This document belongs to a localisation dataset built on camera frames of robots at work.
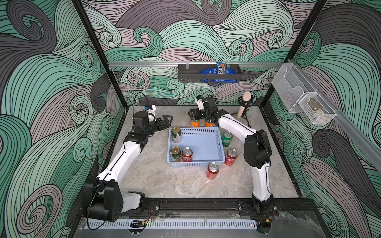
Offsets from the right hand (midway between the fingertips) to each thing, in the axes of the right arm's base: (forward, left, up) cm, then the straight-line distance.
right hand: (195, 111), depth 95 cm
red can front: (-36, -8, -6) cm, 37 cm away
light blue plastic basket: (-14, -8, -19) cm, 25 cm away
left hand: (-12, +16, +9) cm, 23 cm away
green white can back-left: (-14, +13, -6) cm, 20 cm away
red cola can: (-29, -19, -7) cm, 35 cm away
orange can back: (-4, 0, -7) cm, 9 cm away
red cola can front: (-28, +6, -6) cm, 29 cm away
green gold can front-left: (-27, +12, -6) cm, 31 cm away
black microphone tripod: (+4, -36, +3) cm, 37 cm away
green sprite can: (-17, -19, -7) cm, 26 cm away
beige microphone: (+2, -31, +10) cm, 33 cm away
